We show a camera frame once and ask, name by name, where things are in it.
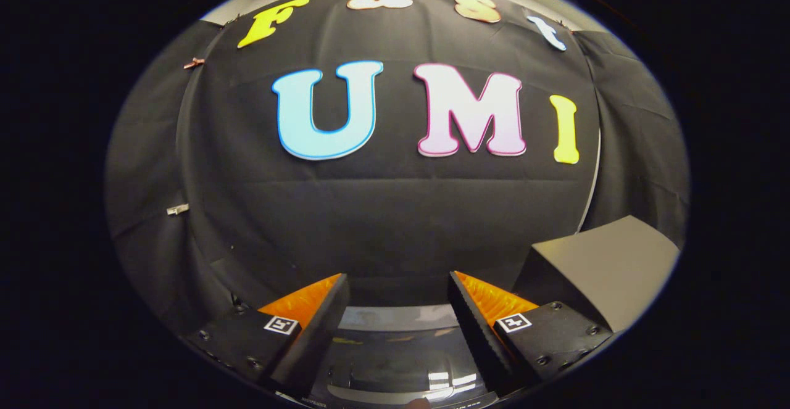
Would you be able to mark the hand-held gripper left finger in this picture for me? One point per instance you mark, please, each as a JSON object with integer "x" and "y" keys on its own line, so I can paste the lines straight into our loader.
{"x": 318, "y": 338}

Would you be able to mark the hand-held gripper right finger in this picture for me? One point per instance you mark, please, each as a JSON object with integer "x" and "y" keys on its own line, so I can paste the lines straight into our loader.
{"x": 478, "y": 338}

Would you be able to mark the silver cloth clip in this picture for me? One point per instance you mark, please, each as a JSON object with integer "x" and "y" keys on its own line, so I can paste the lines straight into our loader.
{"x": 178, "y": 209}

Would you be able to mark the copper cloth clip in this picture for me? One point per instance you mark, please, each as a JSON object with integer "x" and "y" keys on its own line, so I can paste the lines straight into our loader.
{"x": 193, "y": 63}

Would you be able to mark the black backdrop cloth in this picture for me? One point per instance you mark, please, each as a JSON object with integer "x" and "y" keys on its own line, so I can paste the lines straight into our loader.
{"x": 395, "y": 224}

